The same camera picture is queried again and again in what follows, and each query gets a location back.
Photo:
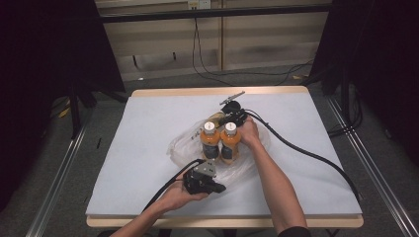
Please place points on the black metal stand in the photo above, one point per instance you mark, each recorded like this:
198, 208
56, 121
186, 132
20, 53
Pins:
75, 108

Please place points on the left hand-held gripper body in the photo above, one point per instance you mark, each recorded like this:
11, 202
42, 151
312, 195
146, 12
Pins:
197, 182

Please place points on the metal floor rail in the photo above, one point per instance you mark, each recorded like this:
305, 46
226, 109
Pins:
378, 177
56, 184

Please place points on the orange drink bottle white cap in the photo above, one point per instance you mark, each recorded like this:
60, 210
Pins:
209, 141
230, 143

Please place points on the black curtain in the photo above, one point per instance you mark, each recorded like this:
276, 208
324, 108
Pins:
388, 65
39, 65

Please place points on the person's left hand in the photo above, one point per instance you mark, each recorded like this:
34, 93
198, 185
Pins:
181, 199

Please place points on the wooden table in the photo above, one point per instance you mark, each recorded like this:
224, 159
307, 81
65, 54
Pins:
184, 91

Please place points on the white wall socket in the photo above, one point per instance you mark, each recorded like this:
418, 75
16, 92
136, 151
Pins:
199, 4

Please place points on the clear plastic bag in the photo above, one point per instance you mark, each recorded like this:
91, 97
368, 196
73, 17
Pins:
184, 148

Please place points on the black horizontal bar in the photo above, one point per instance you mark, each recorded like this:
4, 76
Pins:
214, 13

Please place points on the person's right hand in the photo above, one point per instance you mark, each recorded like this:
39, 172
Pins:
250, 133

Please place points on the tan drink bottle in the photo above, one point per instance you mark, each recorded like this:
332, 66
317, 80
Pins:
216, 117

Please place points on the white table cover sheet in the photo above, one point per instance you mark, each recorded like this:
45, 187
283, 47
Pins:
138, 148

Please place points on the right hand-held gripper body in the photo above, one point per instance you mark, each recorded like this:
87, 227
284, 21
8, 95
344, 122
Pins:
235, 110

